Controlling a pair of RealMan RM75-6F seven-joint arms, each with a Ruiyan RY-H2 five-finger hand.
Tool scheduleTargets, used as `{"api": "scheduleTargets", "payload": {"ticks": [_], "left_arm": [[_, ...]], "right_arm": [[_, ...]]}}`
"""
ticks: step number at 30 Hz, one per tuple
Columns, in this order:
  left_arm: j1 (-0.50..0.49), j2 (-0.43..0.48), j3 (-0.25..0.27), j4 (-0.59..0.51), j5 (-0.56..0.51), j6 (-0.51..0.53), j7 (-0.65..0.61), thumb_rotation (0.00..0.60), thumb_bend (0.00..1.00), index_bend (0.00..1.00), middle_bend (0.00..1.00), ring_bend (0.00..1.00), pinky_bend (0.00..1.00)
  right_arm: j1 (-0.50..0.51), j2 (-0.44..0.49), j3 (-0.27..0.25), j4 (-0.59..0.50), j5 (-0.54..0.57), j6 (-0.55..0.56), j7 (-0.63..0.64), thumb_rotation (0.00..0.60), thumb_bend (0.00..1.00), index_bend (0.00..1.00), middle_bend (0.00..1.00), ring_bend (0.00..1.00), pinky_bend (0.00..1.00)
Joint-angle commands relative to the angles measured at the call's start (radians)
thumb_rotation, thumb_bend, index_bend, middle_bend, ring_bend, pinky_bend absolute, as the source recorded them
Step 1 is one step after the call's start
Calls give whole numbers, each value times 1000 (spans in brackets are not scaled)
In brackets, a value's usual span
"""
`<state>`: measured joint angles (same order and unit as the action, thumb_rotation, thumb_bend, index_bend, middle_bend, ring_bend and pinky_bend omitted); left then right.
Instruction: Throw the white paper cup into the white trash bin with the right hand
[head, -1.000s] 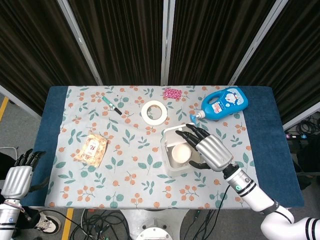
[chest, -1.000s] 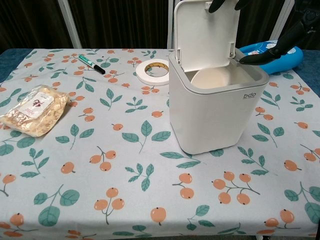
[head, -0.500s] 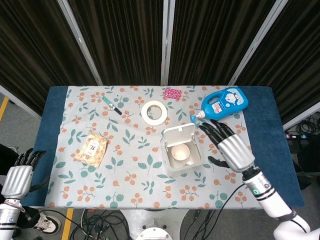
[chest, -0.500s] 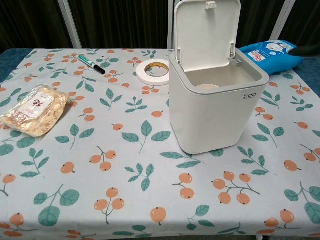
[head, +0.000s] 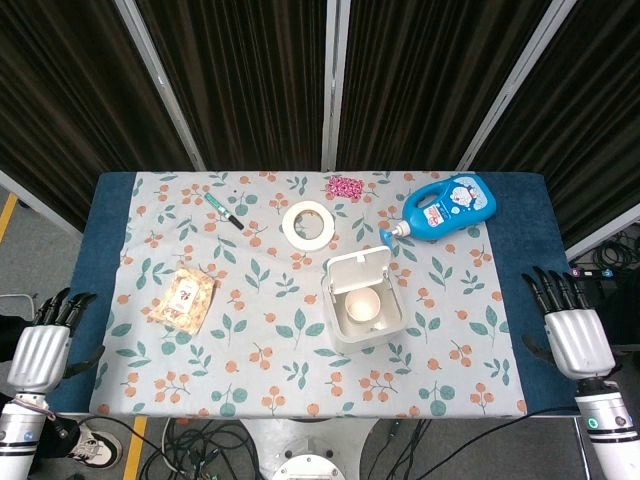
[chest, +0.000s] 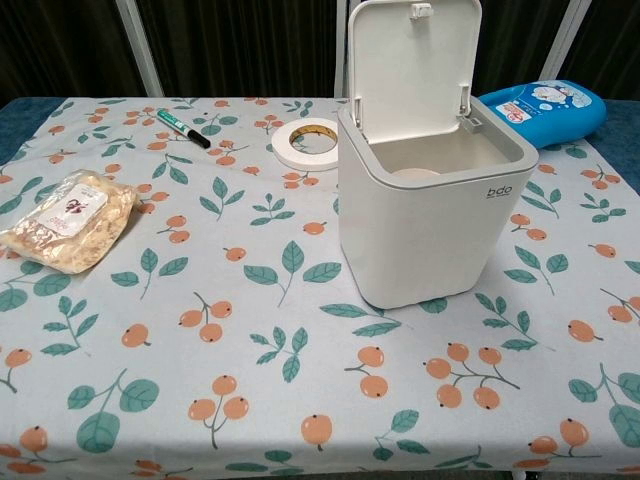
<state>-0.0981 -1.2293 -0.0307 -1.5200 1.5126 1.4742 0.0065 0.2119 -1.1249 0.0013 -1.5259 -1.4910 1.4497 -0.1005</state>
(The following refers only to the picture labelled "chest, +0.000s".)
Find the white floral paper cup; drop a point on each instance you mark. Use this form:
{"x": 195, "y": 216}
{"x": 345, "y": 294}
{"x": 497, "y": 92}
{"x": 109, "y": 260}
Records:
{"x": 415, "y": 173}

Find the white desktop trash bin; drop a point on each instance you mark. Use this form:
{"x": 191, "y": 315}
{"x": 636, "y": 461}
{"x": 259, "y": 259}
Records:
{"x": 425, "y": 240}

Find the white double-sided tape roll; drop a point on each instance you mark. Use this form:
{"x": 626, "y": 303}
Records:
{"x": 305, "y": 154}

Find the fruit and leaf print tablecloth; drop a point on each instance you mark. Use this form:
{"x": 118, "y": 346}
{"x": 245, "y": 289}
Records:
{"x": 240, "y": 320}

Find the green black marker pen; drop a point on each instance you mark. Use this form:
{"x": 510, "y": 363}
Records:
{"x": 180, "y": 127}

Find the dark pleated curtain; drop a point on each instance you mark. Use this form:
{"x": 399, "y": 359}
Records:
{"x": 240, "y": 45}

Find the clear bag of dried snack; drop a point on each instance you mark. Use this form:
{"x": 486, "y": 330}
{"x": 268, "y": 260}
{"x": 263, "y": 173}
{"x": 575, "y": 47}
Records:
{"x": 70, "y": 225}

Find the blue detergent bottle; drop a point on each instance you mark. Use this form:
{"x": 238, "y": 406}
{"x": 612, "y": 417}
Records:
{"x": 555, "y": 112}

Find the white upright frame pole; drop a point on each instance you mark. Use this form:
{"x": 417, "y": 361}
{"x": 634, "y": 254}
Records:
{"x": 342, "y": 50}

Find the white slanted frame pole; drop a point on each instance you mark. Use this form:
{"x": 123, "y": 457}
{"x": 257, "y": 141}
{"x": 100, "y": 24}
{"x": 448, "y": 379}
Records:
{"x": 141, "y": 50}
{"x": 565, "y": 42}

